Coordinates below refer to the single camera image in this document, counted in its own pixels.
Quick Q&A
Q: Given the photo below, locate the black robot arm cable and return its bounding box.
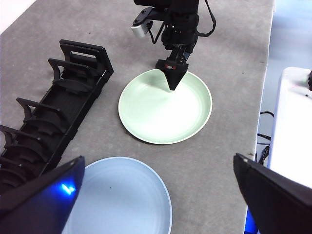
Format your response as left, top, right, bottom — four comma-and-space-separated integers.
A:
195, 0, 216, 38

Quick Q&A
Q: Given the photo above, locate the white box-shaped unit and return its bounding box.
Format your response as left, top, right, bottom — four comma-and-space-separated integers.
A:
268, 67, 312, 188

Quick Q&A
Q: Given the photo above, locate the thin black camera cable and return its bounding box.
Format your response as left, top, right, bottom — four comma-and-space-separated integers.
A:
145, 20, 169, 45

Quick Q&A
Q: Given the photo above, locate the blue round plate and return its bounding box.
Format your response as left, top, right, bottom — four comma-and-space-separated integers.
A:
62, 156, 173, 234

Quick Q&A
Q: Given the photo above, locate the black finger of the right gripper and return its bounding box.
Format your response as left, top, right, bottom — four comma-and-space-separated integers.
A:
156, 59, 190, 92

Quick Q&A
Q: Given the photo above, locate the black floor cable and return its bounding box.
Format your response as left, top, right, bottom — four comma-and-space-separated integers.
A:
255, 133, 272, 169
258, 111, 275, 122

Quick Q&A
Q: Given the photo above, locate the pale grey wrist camera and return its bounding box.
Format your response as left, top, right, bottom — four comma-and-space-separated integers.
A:
131, 14, 150, 39

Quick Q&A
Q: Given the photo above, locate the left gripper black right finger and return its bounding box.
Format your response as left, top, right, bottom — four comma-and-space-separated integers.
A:
233, 153, 312, 234

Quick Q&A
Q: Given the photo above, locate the black plastic plate rack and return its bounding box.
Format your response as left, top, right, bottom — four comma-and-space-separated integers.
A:
0, 39, 115, 195

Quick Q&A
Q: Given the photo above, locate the pale green round plate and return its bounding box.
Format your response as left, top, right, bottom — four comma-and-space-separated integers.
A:
118, 68, 213, 145

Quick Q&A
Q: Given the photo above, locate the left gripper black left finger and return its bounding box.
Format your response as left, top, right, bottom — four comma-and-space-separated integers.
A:
0, 156, 86, 234

